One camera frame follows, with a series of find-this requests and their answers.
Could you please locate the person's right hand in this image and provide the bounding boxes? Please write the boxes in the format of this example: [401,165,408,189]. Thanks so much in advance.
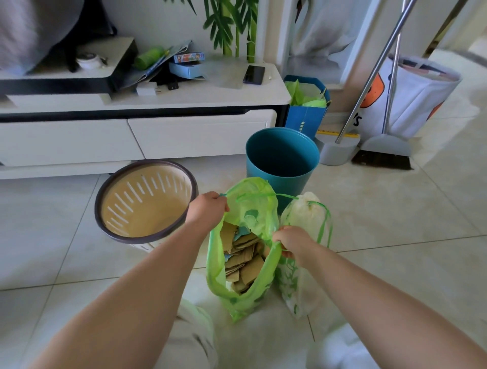
[272,226,324,267]

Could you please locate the person's left hand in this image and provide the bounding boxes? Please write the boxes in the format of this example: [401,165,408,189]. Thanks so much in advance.
[185,191,230,238]

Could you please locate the green plastic garbage bag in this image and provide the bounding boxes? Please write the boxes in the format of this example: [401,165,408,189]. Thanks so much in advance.
[206,177,299,323]

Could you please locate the person's left forearm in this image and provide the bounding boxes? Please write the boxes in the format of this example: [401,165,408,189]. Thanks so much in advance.
[28,220,214,369]

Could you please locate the person's right forearm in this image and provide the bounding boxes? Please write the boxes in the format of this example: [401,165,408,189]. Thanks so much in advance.
[301,243,487,369]

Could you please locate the pile of cardboard pieces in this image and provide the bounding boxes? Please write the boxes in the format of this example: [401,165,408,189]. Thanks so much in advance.
[220,222,271,294]

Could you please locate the teal plastic waste bin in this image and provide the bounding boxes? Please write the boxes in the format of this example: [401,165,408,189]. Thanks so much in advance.
[245,127,321,215]

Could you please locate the beige slotted basket brown rim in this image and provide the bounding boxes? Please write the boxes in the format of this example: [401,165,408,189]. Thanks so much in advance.
[94,160,199,253]

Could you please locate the person's white trousers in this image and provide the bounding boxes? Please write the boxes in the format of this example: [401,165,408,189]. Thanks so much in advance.
[156,298,377,369]

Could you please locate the white television cabinet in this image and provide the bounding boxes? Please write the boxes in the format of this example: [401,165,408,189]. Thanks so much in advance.
[0,63,292,180]

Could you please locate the blue cardboard bin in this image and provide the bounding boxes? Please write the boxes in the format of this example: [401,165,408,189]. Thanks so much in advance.
[283,75,332,140]

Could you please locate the black smartphone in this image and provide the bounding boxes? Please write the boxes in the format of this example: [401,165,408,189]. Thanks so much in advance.
[243,65,266,85]

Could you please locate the light green bin liner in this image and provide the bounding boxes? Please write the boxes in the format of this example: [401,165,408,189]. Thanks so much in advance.
[286,80,328,108]

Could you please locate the white power adapter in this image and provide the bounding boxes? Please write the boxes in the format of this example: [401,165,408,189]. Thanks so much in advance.
[136,82,162,96]

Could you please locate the light blue box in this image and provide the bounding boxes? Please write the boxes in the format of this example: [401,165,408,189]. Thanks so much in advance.
[168,62,206,80]

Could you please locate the colourful small box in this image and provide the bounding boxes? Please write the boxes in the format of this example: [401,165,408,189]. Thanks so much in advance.
[173,52,205,64]

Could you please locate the folded magazine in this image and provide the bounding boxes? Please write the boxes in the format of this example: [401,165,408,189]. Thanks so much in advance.
[122,41,193,90]

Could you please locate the green plastic bottle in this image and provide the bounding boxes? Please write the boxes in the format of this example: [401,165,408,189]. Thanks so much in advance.
[133,46,168,71]

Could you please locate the wide white cabinet drawer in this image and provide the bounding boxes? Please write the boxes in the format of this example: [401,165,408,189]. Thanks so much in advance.
[0,119,145,167]

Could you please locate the green bamboo plant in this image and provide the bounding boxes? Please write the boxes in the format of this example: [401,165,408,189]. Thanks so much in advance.
[164,0,259,63]

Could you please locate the white raised shelf black edge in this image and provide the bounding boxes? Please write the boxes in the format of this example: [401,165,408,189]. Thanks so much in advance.
[0,36,138,96]

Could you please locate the white curtain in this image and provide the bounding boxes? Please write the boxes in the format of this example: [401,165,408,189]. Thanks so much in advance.
[287,0,370,84]

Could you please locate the white tape roll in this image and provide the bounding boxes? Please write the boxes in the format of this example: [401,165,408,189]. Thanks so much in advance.
[75,52,108,70]

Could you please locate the white bag with orange print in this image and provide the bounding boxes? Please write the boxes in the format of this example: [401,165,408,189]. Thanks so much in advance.
[352,55,463,141]

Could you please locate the black television stand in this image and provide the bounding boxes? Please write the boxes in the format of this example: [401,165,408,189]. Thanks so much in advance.
[57,0,118,73]

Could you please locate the grey cloth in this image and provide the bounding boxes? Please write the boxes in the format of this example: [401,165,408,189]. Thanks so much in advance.
[0,0,85,76]

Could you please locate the white garbage bag green drawstring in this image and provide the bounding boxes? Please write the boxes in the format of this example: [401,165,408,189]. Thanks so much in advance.
[275,192,333,319]

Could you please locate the grey dustpan with metal handle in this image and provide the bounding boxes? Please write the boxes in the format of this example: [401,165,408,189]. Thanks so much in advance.
[315,0,418,166]

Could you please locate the grey broom with metal handle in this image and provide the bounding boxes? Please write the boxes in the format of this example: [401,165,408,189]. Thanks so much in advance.
[351,0,413,170]

